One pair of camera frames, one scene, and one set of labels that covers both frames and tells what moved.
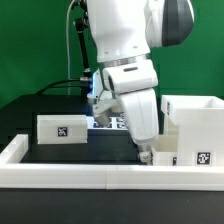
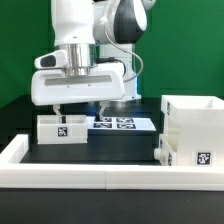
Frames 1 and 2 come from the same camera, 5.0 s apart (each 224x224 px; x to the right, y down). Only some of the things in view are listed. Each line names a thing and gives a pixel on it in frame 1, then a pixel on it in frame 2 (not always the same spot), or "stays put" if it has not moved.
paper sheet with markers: [115, 123] stays put
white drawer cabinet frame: [198, 123] stays put
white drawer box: [62, 129] stays put
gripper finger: [146, 155] -> [102, 103]
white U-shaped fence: [17, 172] stays put
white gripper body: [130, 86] -> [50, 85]
